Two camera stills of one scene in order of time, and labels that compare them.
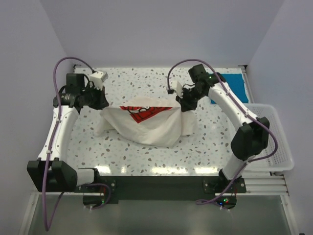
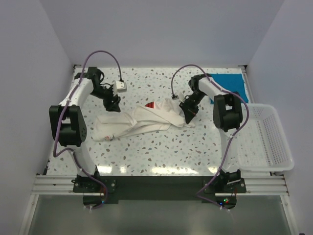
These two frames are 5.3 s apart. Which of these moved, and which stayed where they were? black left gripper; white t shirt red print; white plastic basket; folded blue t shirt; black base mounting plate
Moved: black left gripper; white t shirt red print
Stayed: white plastic basket; black base mounting plate; folded blue t shirt
